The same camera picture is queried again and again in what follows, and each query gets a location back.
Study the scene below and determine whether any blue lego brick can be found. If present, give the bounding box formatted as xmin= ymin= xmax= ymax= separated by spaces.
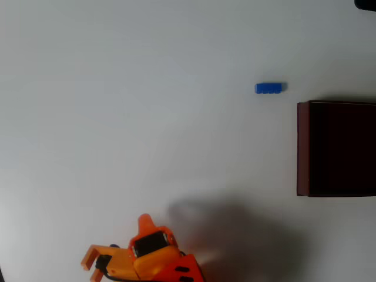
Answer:
xmin=254 ymin=83 xmax=288 ymax=95

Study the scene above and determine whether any dark brown box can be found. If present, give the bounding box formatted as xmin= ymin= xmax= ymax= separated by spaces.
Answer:
xmin=296 ymin=100 xmax=376 ymax=198

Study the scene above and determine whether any black object at table edge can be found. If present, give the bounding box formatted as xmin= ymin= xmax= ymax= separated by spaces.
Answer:
xmin=354 ymin=0 xmax=376 ymax=12

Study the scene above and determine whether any light orange camera mount bracket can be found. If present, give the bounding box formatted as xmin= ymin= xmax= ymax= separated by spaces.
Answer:
xmin=80 ymin=244 xmax=136 ymax=282

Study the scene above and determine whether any black camera cable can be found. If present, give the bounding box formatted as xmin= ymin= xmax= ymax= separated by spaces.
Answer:
xmin=103 ymin=270 xmax=140 ymax=282

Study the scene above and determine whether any small black camera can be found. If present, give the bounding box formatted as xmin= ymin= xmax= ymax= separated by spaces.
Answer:
xmin=96 ymin=254 xmax=113 ymax=273

